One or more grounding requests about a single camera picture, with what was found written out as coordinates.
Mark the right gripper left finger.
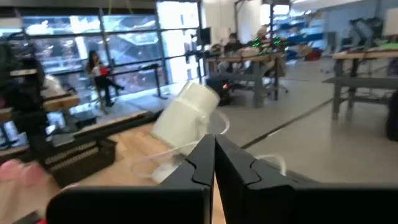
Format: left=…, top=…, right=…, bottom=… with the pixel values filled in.
left=45, top=134, right=216, bottom=224

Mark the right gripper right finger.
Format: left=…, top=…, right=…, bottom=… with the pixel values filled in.
left=214, top=133, right=398, bottom=224

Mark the white cylindrical lamp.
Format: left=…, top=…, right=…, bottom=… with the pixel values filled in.
left=150, top=80, right=221, bottom=156

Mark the black plastic basket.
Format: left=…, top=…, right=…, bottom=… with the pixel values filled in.
left=43, top=138, right=118, bottom=189

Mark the black box under workbench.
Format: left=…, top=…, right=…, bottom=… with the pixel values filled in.
left=206, top=76, right=233, bottom=106

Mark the grey wooden workbench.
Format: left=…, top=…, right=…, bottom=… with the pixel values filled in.
left=0, top=68, right=81, bottom=150
left=323, top=46, right=398, bottom=121
left=206, top=51, right=287, bottom=109

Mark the black standing desk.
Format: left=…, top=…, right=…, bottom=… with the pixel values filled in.
left=136, top=63, right=169, bottom=100

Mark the person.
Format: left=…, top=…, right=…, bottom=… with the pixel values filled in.
left=223, top=32, right=246, bottom=55
left=85, top=49, right=125, bottom=108

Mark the black floor object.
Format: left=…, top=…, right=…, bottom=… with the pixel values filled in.
left=386, top=90, right=398, bottom=142

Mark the blue storage shelving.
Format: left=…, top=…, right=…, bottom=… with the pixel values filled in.
left=276, top=15, right=324, bottom=60

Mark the black background monitor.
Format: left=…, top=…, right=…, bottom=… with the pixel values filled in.
left=198, top=27, right=212, bottom=46

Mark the black background robot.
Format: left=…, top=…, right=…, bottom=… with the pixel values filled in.
left=340, top=17, right=385, bottom=47

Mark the thin white lamp cable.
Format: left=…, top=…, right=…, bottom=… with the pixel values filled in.
left=130, top=110, right=287, bottom=184

